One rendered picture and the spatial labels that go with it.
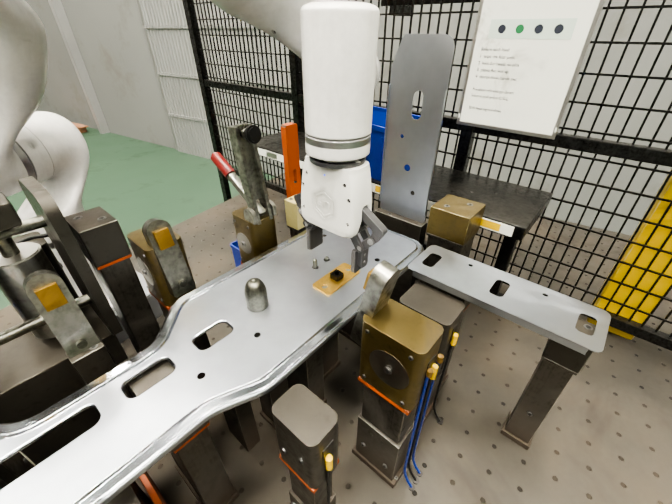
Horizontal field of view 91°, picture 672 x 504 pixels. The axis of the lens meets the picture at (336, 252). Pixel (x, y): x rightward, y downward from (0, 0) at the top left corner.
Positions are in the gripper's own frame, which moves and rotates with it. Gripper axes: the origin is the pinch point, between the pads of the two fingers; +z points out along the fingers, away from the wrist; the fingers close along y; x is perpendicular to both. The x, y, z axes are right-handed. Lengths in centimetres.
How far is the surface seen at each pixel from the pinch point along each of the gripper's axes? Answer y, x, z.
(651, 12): 14, 234, -38
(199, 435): 0.9, -27.6, 14.1
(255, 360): 3.1, -19.1, 5.5
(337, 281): 1.1, -0.7, 5.0
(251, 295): -4.0, -13.8, 2.3
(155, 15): -392, 165, -38
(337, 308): 4.9, -5.2, 5.4
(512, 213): 16.2, 37.3, 1.9
